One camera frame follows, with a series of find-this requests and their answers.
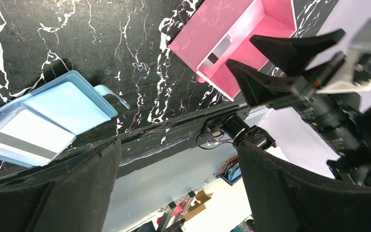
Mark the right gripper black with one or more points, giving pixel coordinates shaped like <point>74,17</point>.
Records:
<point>335,116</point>

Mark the pink plastic box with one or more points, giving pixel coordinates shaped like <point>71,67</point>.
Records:
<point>241,19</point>

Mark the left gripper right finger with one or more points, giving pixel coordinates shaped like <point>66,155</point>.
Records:
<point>284,197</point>

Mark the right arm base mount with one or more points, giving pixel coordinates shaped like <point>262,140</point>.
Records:
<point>232,129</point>

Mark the blue card holder wallet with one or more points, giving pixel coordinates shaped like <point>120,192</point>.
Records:
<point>68,101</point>

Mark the credit card in pink box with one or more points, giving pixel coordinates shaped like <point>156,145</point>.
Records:
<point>218,51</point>

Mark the credit card with stripe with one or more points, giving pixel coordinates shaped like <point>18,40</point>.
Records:
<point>29,135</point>

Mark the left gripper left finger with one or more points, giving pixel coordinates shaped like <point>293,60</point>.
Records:
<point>72,195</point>

